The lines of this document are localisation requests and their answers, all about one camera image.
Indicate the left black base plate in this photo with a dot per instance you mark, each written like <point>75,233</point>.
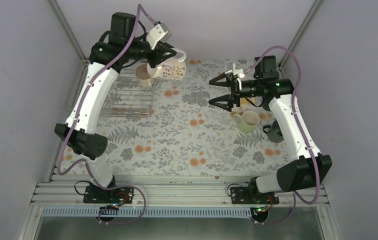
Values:
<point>96,195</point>

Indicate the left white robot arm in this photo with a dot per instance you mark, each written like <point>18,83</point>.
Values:
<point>126,40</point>

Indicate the light green cup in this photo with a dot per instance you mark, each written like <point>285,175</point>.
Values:
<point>247,121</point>

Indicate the yellow mug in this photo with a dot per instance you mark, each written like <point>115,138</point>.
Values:
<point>247,101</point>

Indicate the dark teal mug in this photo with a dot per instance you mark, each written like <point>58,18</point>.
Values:
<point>265,106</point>

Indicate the white patterned cup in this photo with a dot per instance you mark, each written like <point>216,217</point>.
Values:
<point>172,69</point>

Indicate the dark grey-green mug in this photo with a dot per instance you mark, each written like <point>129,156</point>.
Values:
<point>273,132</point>

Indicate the aluminium mounting rail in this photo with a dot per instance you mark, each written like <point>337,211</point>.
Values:
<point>158,190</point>

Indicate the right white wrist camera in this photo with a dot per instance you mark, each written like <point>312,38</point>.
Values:
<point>235,74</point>

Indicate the beige brown mug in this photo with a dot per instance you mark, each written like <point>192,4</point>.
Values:
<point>144,79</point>

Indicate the clear acrylic dish rack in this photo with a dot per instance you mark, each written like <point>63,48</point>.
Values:
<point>109,93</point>

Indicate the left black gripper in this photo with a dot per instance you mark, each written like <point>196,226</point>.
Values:
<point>158,54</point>

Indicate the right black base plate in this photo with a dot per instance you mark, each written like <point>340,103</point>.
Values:
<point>244,195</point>

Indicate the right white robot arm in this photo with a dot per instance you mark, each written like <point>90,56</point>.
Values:
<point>307,166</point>

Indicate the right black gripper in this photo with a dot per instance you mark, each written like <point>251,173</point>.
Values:
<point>228,98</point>

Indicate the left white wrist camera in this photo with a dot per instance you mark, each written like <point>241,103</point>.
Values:
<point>159,33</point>

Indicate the floral patterned tablecloth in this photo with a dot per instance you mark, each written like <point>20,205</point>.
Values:
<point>185,136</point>

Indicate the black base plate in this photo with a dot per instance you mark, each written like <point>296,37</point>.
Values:
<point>96,195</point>
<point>244,195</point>

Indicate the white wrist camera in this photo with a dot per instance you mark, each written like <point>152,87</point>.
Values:
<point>159,33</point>
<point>235,74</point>

